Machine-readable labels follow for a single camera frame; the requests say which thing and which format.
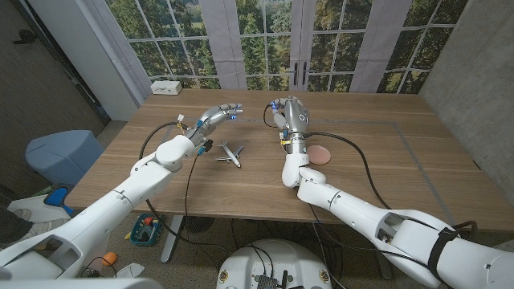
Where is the white robot torso base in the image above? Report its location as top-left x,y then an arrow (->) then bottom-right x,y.
215,238 -> 333,289

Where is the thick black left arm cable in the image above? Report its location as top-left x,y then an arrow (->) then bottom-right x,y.
138,121 -> 228,252

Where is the printed window backdrop cloth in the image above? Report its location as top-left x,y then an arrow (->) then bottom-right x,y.
82,0 -> 471,96

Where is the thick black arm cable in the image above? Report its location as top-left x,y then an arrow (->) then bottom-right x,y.
138,121 -> 228,252
304,131 -> 479,242

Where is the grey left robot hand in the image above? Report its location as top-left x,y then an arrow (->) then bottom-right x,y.
188,103 -> 244,147

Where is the blue basket with toys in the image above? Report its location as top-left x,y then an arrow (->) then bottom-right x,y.
128,212 -> 164,247

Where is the black round fan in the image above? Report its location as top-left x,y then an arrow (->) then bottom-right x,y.
183,215 -> 216,234

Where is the crumpled white paper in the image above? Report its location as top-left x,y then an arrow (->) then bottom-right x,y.
116,262 -> 146,279

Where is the pink round disc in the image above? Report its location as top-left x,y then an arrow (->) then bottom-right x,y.
305,144 -> 332,166

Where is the grey white sneaker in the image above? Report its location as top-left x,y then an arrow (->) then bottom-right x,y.
26,218 -> 72,238

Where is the white power strip box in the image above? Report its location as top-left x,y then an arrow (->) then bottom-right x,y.
150,79 -> 183,96

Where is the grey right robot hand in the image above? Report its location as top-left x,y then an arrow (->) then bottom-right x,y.
269,96 -> 311,138

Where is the blue paddle-shaped tool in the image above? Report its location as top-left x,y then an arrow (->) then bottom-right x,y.
43,186 -> 75,216

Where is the blue-grey padded stool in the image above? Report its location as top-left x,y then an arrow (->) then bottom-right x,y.
25,128 -> 106,185

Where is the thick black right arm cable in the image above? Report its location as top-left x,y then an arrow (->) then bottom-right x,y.
304,131 -> 479,242

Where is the thin black left wrist cable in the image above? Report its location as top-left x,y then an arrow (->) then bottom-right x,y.
183,154 -> 202,220

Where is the dark trouser leg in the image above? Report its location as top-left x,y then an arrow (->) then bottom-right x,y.
0,206 -> 35,244

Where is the black strap on right arm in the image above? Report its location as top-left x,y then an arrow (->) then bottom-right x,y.
426,226 -> 459,283

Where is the metal table leg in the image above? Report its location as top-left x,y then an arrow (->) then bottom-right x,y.
371,240 -> 395,281
160,215 -> 186,265

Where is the white toy airplane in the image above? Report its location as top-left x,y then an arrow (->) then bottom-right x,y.
214,139 -> 245,169

